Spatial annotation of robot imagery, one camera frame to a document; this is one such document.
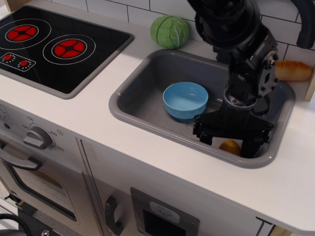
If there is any toy oven door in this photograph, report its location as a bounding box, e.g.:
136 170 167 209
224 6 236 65
0 137 99 236

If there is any yellow toy corn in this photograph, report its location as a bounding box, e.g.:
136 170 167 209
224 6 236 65
219 140 241 156

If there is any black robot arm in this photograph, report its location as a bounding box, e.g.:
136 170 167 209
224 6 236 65
189 0 279 158

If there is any black cable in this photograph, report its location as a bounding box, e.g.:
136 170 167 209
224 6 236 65
0 211 30 236

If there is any grey cabinet door handle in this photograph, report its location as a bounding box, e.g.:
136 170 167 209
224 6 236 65
104 196 124 236

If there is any toy bread loaf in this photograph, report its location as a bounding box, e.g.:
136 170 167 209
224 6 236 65
276 60 313 81

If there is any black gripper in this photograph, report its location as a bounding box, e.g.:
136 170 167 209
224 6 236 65
192 101 275 158

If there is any green toy cabbage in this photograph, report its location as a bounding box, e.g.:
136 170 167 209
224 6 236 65
150 15 189 49

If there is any grey oven knob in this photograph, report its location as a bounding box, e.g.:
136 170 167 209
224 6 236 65
23 126 53 149

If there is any black toy faucet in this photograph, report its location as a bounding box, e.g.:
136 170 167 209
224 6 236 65
213 0 315 65

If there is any grey dispenser panel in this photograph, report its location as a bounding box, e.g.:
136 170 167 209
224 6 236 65
130 187 200 236

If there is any blue plastic bowl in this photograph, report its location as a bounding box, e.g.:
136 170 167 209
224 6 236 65
163 82 209 119

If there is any black toy stovetop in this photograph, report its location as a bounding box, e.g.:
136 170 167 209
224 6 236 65
0 6 134 99

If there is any grey oven door handle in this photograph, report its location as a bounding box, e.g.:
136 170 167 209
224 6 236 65
0 141 42 171

